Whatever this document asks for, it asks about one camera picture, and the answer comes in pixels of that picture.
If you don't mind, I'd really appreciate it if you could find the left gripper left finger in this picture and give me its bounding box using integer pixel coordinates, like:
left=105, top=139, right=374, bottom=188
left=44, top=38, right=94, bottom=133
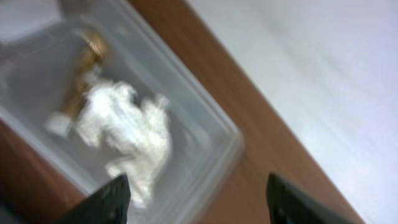
left=54, top=174, right=131, bottom=224

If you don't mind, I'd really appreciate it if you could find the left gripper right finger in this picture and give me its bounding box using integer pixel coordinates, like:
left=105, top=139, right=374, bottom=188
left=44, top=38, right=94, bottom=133
left=266, top=172, right=351, bottom=224

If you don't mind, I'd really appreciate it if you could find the small white napkin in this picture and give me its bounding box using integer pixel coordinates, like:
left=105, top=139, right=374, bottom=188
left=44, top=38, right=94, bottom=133
left=75, top=65, right=137, bottom=148

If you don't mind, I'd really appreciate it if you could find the large white napkin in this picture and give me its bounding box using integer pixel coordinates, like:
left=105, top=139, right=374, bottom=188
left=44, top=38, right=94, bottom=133
left=104, top=95, right=172, bottom=208

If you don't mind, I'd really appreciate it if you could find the gold foil wrapper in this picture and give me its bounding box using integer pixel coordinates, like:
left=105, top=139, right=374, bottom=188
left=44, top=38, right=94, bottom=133
left=45, top=30, right=108, bottom=138

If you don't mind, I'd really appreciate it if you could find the clear plastic waste bin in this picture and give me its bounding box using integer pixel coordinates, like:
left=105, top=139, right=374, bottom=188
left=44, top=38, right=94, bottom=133
left=1, top=1, right=242, bottom=223

